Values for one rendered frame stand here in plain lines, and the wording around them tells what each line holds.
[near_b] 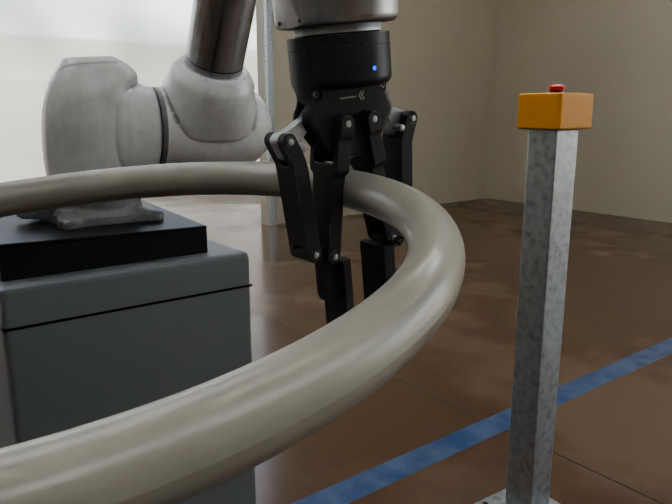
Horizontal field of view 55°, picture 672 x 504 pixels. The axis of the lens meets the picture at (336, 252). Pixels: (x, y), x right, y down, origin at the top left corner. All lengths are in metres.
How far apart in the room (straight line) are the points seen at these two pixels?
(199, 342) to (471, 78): 6.82
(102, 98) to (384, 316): 0.93
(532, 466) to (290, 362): 1.58
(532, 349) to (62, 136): 1.14
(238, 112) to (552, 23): 6.58
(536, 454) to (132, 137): 1.22
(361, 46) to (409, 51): 6.59
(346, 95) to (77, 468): 0.35
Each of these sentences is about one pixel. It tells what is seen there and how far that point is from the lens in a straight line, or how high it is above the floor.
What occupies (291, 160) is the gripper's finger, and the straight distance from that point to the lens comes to 0.45.
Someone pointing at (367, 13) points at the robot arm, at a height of 1.10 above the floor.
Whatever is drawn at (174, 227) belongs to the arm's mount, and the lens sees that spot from 1.12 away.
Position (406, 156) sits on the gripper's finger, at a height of 1.01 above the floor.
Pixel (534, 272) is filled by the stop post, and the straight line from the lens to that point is 1.61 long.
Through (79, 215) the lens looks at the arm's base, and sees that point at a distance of 1.13.
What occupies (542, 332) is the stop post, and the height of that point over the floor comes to 0.52.
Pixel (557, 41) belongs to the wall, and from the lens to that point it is 7.53.
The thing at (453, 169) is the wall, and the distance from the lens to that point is 7.58.
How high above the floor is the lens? 1.04
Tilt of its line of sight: 12 degrees down
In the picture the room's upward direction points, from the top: straight up
